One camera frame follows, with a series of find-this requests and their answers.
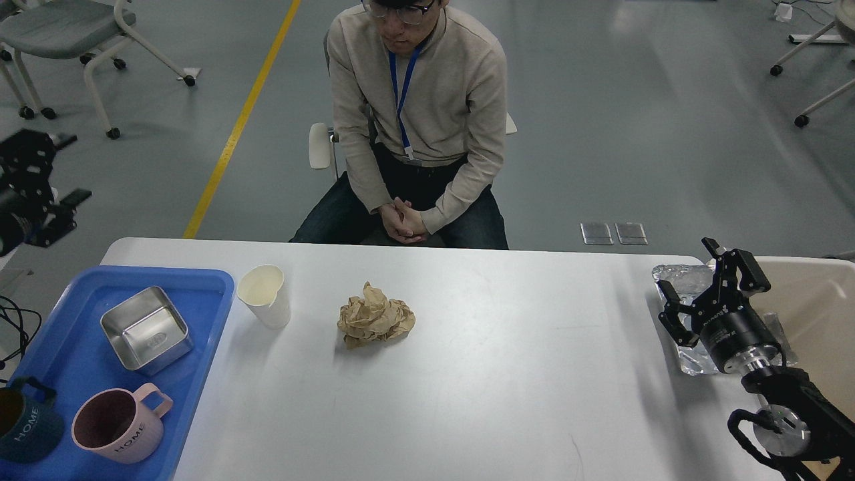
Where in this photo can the beige plastic bin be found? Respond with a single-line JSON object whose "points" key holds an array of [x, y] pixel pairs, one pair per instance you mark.
{"points": [[814, 300]]}

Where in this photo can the seated man in beige sweater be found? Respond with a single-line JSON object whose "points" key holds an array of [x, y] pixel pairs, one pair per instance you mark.
{"points": [[419, 105]]}

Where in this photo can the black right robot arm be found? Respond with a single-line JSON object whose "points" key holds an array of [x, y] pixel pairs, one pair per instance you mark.
{"points": [[797, 424]]}

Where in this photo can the blue plastic tray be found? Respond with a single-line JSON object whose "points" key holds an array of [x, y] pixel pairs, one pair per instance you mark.
{"points": [[72, 355]]}

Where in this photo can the white power adapter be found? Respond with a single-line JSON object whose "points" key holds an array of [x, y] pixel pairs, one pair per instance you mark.
{"points": [[784, 12]]}

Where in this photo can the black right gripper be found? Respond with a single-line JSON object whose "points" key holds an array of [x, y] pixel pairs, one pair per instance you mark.
{"points": [[722, 318]]}

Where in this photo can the metal floor plate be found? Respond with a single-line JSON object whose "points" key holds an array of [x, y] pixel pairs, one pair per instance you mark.
{"points": [[596, 233], [631, 233]]}

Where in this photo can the pink HOME mug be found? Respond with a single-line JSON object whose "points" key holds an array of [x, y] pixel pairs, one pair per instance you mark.
{"points": [[122, 425]]}

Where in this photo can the aluminium foil tray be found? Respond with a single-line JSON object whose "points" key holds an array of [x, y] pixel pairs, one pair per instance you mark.
{"points": [[689, 281]]}

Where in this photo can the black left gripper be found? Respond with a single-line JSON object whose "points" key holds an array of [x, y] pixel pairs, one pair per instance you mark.
{"points": [[27, 159]]}

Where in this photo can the stainless steel rectangular tray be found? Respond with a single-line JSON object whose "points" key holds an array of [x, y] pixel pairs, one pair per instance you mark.
{"points": [[147, 332]]}

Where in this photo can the right metal floor plate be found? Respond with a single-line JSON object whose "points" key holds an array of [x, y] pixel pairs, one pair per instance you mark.
{"points": [[631, 233]]}

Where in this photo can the crumpled brown paper ball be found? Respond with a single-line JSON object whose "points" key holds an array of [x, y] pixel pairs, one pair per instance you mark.
{"points": [[374, 317]]}

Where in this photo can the white paper cup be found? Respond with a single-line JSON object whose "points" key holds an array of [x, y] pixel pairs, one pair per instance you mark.
{"points": [[263, 290]]}

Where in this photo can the dark blue HOME mug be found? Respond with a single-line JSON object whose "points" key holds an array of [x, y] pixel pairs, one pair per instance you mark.
{"points": [[30, 427]]}

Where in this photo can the grey wheeled chair left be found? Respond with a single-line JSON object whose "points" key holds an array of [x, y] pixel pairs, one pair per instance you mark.
{"points": [[71, 29]]}

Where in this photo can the left metal floor plate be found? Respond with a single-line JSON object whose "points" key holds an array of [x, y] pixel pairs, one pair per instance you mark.
{"points": [[596, 233]]}

